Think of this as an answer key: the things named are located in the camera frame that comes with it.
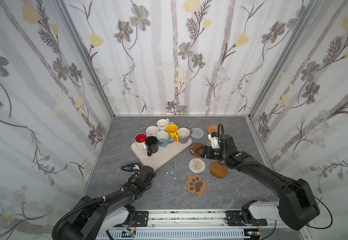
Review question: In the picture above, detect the glossy brown round coaster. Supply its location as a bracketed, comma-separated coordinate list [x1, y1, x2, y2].
[190, 143, 204, 158]

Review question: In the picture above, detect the white patterned round coaster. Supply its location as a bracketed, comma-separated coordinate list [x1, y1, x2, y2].
[189, 158, 206, 174]

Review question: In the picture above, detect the blue woven round coaster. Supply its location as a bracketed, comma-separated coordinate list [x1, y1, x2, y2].
[190, 128, 205, 139]

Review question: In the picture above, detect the plain round wooden coaster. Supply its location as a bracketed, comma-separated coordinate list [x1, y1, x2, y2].
[210, 161, 228, 178]

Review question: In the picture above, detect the rattan woven round coaster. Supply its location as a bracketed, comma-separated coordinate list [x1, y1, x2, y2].
[207, 125, 218, 134]

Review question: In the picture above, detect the beige serving tray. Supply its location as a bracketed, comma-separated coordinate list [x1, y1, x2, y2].
[131, 122, 193, 170]

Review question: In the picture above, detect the purple mug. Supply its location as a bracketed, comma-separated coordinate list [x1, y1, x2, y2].
[177, 128, 191, 144]

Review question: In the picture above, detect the brown paw print coaster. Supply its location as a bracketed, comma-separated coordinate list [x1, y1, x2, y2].
[185, 175, 207, 196]

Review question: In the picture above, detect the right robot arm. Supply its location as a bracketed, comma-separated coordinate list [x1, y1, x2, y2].
[196, 135, 321, 231]

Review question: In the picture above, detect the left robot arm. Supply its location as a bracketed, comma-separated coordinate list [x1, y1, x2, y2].
[51, 166, 156, 240]

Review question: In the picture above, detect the black mug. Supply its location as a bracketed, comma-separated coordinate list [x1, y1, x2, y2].
[145, 136, 159, 157]

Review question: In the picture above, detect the red interior mug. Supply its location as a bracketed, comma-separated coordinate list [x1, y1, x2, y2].
[135, 133, 147, 150]

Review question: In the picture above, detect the light blue mug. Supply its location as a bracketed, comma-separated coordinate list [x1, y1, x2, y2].
[156, 131, 175, 148]

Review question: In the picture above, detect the yellow mug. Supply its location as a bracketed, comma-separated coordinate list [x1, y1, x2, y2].
[166, 124, 179, 142]

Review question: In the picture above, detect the white mug back middle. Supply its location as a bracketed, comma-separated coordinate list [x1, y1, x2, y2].
[146, 126, 160, 137]

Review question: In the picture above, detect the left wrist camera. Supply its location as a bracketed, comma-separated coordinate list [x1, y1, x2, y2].
[130, 164, 141, 173]

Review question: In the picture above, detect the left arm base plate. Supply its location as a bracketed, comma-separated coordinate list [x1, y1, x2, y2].
[127, 211, 149, 228]

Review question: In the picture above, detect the white mug with handle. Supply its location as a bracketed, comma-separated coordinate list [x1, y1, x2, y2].
[157, 119, 170, 131]

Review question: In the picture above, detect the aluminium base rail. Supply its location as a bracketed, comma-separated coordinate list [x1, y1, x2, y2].
[62, 209, 308, 230]

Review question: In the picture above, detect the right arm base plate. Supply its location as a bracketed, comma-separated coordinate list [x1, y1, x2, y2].
[225, 210, 268, 227]

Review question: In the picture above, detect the white cable duct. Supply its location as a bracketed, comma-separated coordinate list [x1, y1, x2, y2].
[97, 229, 250, 240]

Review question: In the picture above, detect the right corner aluminium post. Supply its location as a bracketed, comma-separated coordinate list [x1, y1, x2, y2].
[248, 1, 322, 120]

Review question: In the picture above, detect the corner aluminium post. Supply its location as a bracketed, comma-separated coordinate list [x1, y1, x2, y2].
[248, 1, 322, 120]
[53, 0, 116, 120]

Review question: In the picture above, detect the left corner aluminium post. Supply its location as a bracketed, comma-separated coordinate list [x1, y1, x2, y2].
[53, 0, 116, 120]

